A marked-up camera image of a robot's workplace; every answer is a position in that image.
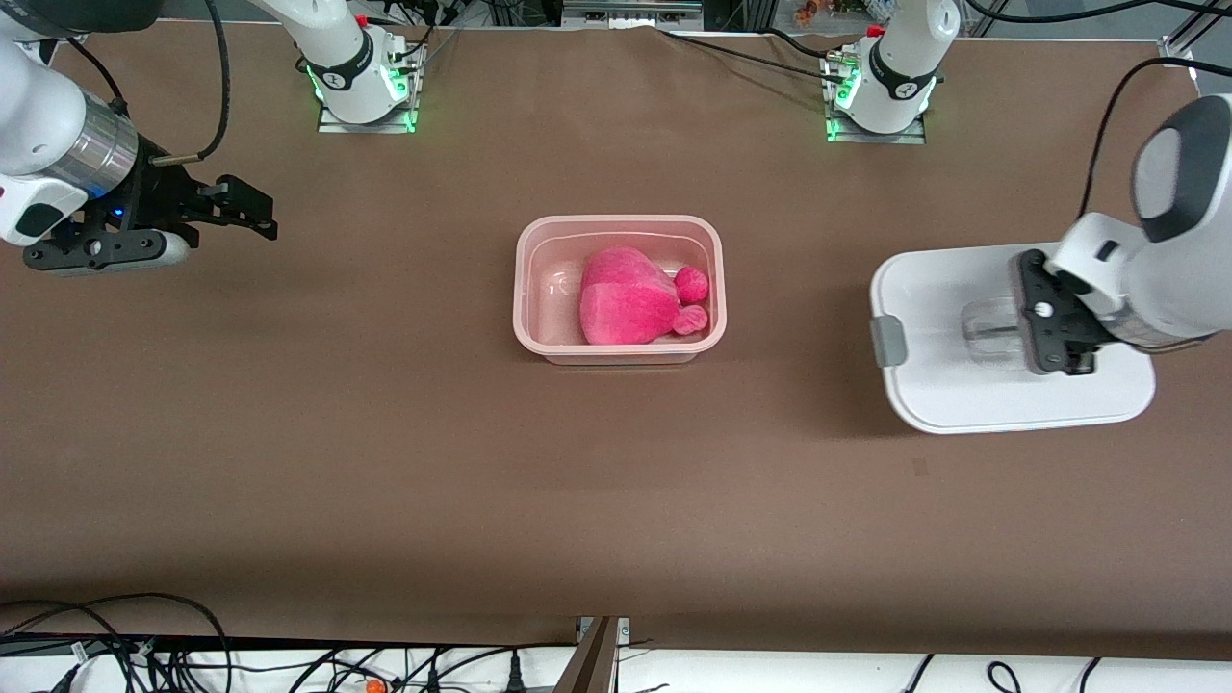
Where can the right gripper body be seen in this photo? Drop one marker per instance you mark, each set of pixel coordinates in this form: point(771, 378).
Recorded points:
point(160, 196)

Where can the white box lid grey latches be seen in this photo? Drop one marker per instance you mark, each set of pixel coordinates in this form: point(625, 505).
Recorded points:
point(924, 395)

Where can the pink plush toy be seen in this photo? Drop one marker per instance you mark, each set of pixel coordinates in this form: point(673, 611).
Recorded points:
point(626, 308)

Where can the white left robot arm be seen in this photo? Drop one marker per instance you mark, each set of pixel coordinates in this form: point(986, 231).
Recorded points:
point(1184, 279)

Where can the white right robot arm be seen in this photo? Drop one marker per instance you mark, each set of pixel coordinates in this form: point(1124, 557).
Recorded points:
point(38, 115)

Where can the translucent pink plastic box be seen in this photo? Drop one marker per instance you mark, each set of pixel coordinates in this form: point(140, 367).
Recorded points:
point(549, 289)

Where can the aluminium corner profile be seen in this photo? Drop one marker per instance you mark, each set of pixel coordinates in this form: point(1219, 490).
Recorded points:
point(1179, 48)

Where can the colourful background figurines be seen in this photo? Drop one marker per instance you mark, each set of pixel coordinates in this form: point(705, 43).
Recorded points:
point(808, 12)

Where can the brown table cover sheet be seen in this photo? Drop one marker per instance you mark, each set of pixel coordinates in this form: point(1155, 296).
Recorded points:
point(616, 500)

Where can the aluminium support beam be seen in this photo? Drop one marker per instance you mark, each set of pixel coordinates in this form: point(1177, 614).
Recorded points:
point(592, 664)

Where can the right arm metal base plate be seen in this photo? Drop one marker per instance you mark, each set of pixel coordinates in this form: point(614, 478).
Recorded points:
point(337, 125)

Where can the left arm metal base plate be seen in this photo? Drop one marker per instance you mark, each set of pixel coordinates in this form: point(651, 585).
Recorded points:
point(910, 138)

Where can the aluminium frame rail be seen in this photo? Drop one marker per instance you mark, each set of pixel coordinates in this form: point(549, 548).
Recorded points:
point(630, 14)

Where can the small metal bracket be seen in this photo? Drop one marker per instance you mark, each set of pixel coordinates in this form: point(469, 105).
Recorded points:
point(624, 628)

